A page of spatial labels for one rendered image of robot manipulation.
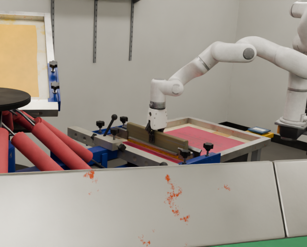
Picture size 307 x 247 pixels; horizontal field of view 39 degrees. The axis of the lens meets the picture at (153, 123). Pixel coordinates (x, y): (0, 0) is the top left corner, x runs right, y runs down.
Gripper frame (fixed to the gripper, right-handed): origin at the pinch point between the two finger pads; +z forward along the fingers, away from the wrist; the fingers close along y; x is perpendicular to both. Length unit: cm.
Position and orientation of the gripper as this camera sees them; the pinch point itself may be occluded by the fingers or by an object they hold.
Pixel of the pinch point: (155, 137)
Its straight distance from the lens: 208.0
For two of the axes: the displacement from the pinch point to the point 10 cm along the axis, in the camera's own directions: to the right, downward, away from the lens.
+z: -0.6, 9.6, 2.6
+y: 6.9, -1.5, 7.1
